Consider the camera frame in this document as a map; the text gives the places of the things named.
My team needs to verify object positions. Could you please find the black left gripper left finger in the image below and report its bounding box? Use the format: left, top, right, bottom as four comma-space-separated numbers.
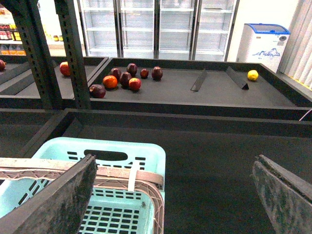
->
0, 155, 97, 234

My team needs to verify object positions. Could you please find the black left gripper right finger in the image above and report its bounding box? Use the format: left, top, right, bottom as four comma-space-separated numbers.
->
252, 155, 312, 234

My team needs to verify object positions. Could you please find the light blue plastic basket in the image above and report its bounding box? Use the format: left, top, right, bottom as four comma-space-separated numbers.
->
0, 136, 166, 234

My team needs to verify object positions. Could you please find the dark red apple front left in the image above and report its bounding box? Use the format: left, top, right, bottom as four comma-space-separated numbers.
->
89, 84, 106, 98

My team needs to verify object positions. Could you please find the dark red apple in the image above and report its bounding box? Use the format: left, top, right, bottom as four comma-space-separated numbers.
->
152, 66, 163, 80
110, 68, 121, 82
89, 84, 106, 98
119, 72, 132, 89
127, 63, 137, 77

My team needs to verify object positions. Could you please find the red yellow apple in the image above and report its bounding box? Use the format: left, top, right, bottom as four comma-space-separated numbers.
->
129, 78, 141, 91

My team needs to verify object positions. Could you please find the dark red apple centre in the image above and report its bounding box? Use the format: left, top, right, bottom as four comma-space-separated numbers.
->
119, 72, 132, 89

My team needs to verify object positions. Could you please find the dark red apple left back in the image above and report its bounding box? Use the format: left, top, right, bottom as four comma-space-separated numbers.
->
110, 68, 121, 82

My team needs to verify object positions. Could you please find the dark red apple top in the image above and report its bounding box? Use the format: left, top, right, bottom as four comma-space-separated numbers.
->
127, 63, 137, 77

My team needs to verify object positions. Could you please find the small red apple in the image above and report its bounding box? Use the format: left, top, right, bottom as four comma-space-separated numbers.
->
140, 68, 149, 79

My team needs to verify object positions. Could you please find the dark red apple right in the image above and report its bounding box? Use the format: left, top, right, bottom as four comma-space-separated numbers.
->
152, 66, 163, 80

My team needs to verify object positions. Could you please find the white zip tie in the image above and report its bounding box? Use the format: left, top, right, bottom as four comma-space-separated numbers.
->
128, 161, 139, 192

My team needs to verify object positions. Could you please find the yellow lemon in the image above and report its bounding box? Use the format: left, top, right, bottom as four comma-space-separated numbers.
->
247, 70, 259, 81

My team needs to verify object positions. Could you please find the black divider right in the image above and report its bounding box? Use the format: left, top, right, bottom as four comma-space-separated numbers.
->
226, 66, 249, 90

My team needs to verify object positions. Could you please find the black divider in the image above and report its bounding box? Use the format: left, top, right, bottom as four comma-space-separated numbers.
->
191, 69, 207, 92
226, 66, 249, 90

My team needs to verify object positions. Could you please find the orange red fruit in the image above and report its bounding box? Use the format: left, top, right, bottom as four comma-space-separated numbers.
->
102, 75, 118, 89

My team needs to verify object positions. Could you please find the black display tray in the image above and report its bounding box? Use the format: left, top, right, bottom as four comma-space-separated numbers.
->
89, 58, 312, 121

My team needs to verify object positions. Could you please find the black divider left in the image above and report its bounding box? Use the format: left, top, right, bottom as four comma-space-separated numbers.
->
191, 69, 207, 92

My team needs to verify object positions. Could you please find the white chest freezer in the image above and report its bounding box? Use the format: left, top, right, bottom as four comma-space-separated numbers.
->
236, 23, 291, 72

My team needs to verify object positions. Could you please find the glass door refrigerator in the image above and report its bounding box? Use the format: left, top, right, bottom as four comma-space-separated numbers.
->
78, 0, 239, 61

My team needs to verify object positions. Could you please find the grey basket handle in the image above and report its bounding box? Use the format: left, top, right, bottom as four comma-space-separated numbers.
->
0, 158, 164, 234

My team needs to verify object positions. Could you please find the red apple behind post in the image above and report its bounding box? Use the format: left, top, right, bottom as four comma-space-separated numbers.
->
59, 61, 70, 77

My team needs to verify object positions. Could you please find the dark metal shelf post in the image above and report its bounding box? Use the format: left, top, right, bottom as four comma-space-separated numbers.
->
0, 0, 91, 109

